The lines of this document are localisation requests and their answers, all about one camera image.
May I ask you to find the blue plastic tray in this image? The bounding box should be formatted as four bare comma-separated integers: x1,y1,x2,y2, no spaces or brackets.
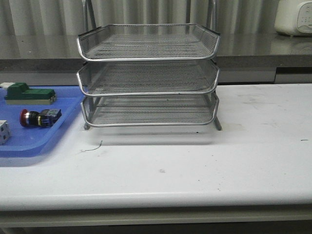
0,86,83,158

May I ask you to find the grey stone counter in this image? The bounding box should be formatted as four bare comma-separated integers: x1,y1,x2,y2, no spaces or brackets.
0,33,312,85

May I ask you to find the silver wire rack frame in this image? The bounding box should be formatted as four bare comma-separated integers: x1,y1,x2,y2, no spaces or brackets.
82,0,223,131

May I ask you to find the white appliance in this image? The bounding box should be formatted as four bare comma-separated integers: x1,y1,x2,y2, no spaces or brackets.
274,0,312,36

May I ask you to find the green electrical module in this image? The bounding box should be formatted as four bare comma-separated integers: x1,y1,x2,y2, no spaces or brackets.
0,82,57,105

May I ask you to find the thin dark wire scrap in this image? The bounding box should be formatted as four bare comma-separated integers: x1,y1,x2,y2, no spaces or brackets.
80,140,103,153

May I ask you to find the silver mesh tray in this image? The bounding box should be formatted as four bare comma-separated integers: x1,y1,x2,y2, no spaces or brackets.
77,23,220,62
76,59,220,97
81,93,219,127

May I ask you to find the red emergency stop button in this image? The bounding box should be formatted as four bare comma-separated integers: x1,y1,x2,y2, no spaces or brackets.
19,109,62,128

